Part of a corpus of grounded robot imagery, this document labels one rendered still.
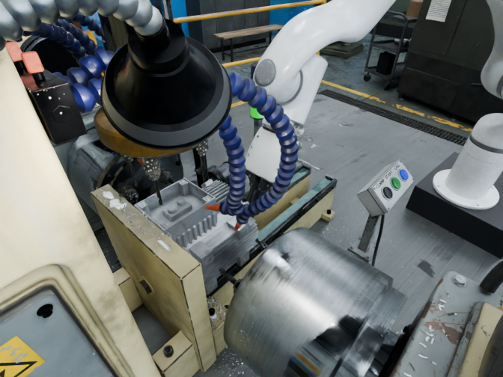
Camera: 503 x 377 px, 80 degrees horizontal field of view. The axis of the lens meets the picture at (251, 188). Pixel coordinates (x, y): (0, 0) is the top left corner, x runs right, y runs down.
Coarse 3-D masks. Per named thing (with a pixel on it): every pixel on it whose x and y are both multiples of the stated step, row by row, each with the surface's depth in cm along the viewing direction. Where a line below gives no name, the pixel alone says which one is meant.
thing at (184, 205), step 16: (160, 192) 60; (176, 192) 64; (192, 192) 64; (144, 208) 57; (160, 208) 61; (176, 208) 58; (192, 208) 61; (160, 224) 53; (176, 224) 54; (192, 224) 57; (208, 224) 61; (176, 240) 56
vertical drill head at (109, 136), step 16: (160, 0) 36; (112, 16) 35; (112, 32) 36; (128, 32) 36; (112, 48) 38; (96, 128) 43; (112, 128) 41; (112, 144) 41; (128, 144) 40; (128, 160) 50; (144, 160) 43
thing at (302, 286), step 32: (288, 256) 45; (320, 256) 45; (352, 256) 48; (256, 288) 44; (288, 288) 42; (320, 288) 41; (352, 288) 41; (384, 288) 42; (256, 320) 42; (288, 320) 40; (320, 320) 39; (352, 320) 38; (384, 320) 39; (256, 352) 43; (288, 352) 39; (320, 352) 37; (352, 352) 37; (384, 352) 41
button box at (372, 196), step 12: (384, 168) 82; (396, 168) 78; (372, 180) 77; (384, 180) 74; (408, 180) 79; (360, 192) 74; (372, 192) 71; (396, 192) 75; (372, 204) 73; (384, 204) 71; (372, 216) 74
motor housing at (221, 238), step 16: (208, 192) 66; (224, 192) 67; (224, 224) 64; (256, 224) 67; (192, 240) 59; (208, 240) 61; (224, 240) 61; (240, 240) 65; (224, 256) 63; (208, 272) 61
